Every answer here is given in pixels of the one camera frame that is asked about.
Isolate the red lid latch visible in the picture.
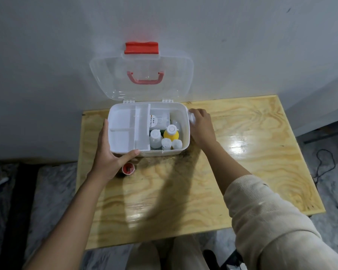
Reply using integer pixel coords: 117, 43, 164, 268
124, 42, 160, 55

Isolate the person's left hand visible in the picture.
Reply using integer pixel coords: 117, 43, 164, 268
87, 119, 141, 182

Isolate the white cardboard carton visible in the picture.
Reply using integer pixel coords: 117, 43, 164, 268
149, 109, 170, 131

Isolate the person's right forearm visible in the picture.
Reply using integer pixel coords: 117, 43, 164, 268
198, 141, 338, 270

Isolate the black cable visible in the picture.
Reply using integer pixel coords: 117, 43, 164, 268
311, 149, 336, 184

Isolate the clear plastic box lid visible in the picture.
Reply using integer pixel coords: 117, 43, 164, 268
89, 49, 194, 102

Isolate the person's right hand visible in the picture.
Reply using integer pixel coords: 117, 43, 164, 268
188, 108, 218, 151

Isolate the black chair frame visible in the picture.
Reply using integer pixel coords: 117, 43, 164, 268
202, 249, 244, 270

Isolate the red lid handle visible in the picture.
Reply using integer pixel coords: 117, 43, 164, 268
126, 71, 164, 85

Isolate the yellow bottle with white cap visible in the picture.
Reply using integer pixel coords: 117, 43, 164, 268
163, 124, 180, 142

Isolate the dark metal bar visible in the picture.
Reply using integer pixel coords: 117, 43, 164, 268
303, 125, 338, 145

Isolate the person's left forearm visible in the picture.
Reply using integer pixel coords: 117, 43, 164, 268
23, 172, 114, 270

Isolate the white divided tray insert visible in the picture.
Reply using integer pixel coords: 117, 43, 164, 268
108, 103, 151, 153

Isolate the white plastic storage box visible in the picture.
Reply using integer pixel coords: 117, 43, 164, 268
107, 102, 196, 158

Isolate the large white plastic bottle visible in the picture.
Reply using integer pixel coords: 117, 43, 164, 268
149, 129, 163, 149

